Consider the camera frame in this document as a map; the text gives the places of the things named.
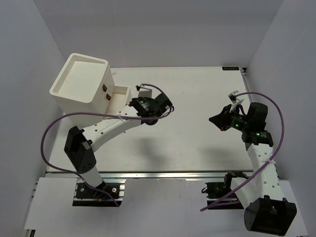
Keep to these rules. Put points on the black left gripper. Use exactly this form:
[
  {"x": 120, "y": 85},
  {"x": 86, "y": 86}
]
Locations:
[{"x": 138, "y": 103}]

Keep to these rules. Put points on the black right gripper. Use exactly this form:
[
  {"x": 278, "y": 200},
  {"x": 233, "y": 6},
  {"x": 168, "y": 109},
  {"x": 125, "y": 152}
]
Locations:
[{"x": 227, "y": 118}]

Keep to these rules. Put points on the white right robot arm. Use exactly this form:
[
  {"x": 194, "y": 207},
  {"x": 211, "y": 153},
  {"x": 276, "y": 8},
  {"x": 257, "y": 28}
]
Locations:
[{"x": 266, "y": 209}]

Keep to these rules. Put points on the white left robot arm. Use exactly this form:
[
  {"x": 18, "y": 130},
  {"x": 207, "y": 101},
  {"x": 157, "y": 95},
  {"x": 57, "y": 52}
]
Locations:
[{"x": 82, "y": 143}]

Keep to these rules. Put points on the blue label sticker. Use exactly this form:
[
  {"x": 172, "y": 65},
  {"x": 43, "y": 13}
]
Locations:
[{"x": 230, "y": 68}]

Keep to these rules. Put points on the white drawer cabinet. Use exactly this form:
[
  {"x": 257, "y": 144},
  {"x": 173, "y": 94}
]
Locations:
[{"x": 78, "y": 87}]

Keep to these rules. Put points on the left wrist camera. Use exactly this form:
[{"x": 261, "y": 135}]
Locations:
[{"x": 143, "y": 91}]

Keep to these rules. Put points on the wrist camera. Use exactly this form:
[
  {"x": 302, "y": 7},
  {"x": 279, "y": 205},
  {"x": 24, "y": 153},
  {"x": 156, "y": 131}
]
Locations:
[
  {"x": 143, "y": 91},
  {"x": 235, "y": 100}
]

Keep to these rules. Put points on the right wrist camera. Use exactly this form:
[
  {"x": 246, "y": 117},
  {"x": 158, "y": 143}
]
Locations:
[{"x": 235, "y": 100}]

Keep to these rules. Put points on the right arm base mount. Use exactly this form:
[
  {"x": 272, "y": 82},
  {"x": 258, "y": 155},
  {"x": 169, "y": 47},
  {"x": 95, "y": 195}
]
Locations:
[{"x": 215, "y": 190}]

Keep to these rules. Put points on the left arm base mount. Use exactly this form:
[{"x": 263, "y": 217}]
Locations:
[{"x": 87, "y": 197}]

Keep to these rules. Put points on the aluminium table edge rail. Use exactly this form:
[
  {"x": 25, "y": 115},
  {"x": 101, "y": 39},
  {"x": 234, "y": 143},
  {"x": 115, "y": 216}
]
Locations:
[{"x": 159, "y": 175}]

